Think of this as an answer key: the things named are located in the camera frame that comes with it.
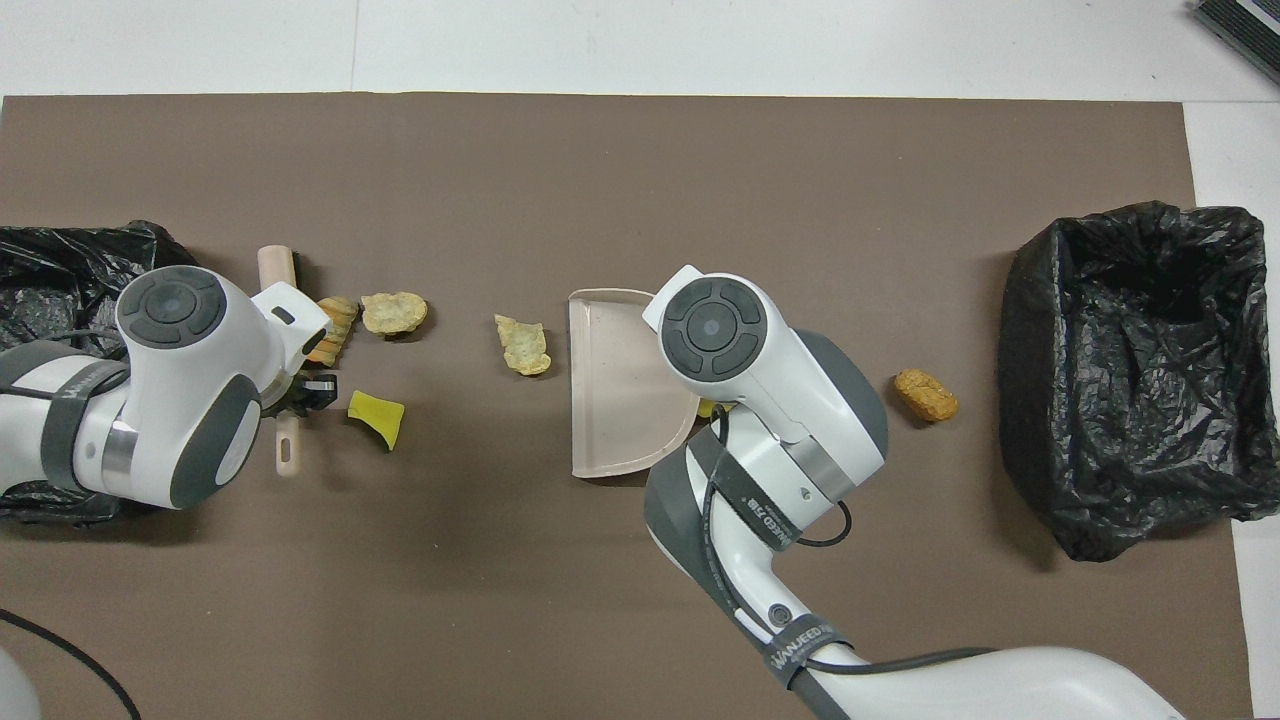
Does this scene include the black bag-lined bin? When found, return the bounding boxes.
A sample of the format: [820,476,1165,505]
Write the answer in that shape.
[997,200,1280,563]
[0,220,201,526]

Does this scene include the beige plastic dustpan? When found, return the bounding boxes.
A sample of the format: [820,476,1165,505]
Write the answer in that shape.
[567,288,703,481]

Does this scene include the brown nugget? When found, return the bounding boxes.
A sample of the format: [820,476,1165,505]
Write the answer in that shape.
[893,368,959,423]

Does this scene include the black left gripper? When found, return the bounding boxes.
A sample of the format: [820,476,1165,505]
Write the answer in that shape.
[262,370,339,419]

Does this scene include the brown table mat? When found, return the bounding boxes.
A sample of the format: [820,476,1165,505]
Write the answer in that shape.
[0,93,1256,720]

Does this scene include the striped orange croissant piece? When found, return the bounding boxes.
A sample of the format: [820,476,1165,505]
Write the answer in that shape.
[308,296,359,367]

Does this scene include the dark grey ribbed object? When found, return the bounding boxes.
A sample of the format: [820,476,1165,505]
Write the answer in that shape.
[1192,0,1280,86]

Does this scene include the beige hand brush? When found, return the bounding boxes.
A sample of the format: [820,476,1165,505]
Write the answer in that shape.
[257,245,303,478]

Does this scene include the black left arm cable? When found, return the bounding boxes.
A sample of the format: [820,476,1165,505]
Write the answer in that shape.
[0,608,141,720]

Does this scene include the pale bread chunk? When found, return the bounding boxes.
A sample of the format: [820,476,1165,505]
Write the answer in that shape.
[360,291,430,338]
[494,314,553,377]

